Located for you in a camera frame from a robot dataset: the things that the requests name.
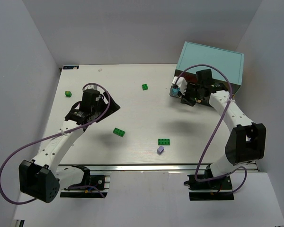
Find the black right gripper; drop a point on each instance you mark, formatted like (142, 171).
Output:
(188, 95)

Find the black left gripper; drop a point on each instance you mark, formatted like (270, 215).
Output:
(106, 104)

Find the small cyan lego brick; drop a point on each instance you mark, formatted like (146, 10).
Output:
(175, 91)

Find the green long lego brick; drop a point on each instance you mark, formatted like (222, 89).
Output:
(162, 142)

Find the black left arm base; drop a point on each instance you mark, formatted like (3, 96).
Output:
(96, 186)

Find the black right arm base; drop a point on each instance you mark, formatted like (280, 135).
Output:
(216, 190)

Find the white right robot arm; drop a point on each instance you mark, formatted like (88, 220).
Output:
(247, 139)

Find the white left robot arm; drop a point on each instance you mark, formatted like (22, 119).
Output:
(40, 177)

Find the green yellow lego cube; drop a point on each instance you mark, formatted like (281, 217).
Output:
(68, 93)

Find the green flat lego plate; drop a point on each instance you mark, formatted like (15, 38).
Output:
(118, 132)

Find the teal drawer organizer box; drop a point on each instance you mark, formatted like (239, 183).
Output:
(230, 63)

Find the dark corner label sticker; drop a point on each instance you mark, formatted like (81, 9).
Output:
(70, 67)

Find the small green lego brick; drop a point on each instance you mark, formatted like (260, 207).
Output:
(144, 86)

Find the lilac lego piece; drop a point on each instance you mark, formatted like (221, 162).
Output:
(160, 149)

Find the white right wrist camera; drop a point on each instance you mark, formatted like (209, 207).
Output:
(177, 80)

